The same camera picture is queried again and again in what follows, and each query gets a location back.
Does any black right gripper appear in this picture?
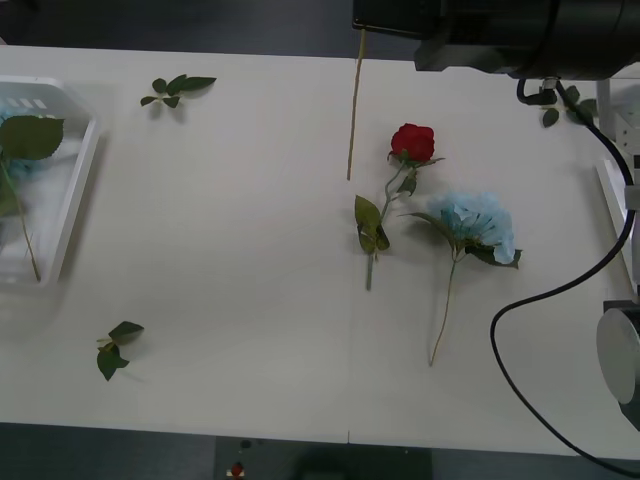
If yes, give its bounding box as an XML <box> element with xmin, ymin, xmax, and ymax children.
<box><xmin>351</xmin><ymin>0</ymin><xmax>545</xmax><ymax>74</ymax></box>

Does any red rose with green stem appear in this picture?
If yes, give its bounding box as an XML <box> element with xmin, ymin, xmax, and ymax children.
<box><xmin>364</xmin><ymin>122</ymin><xmax>446</xmax><ymax>291</ymax></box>

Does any shallow white box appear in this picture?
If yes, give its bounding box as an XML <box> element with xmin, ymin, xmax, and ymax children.
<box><xmin>594</xmin><ymin>158</ymin><xmax>632</xmax><ymax>296</ymax></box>
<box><xmin>0</xmin><ymin>75</ymin><xmax>100</xmax><ymax>297</ymax></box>

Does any thin black right gripper cable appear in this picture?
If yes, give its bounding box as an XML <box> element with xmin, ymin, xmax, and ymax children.
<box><xmin>516</xmin><ymin>74</ymin><xmax>560</xmax><ymax>107</ymax></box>

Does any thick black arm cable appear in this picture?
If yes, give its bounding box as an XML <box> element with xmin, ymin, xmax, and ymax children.
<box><xmin>489</xmin><ymin>79</ymin><xmax>640</xmax><ymax>476</ymax></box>

